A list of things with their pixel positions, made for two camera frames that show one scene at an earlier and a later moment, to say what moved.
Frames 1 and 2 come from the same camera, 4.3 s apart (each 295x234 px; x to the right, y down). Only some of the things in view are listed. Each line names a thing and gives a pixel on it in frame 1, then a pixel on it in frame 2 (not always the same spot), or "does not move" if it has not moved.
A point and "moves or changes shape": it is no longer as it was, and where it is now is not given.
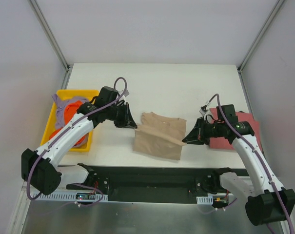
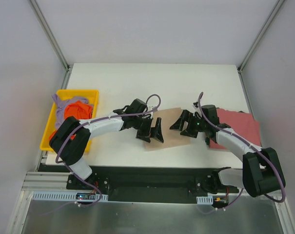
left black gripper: x=124 y=115 to x=146 y=127
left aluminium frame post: x=68 y=67 does not move
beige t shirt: x=160 y=136 moves or changes shape
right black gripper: x=201 y=130 to x=189 y=124
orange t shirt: x=70 y=110 does not move
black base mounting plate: x=154 y=185 does not move
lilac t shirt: x=60 y=121 does not move
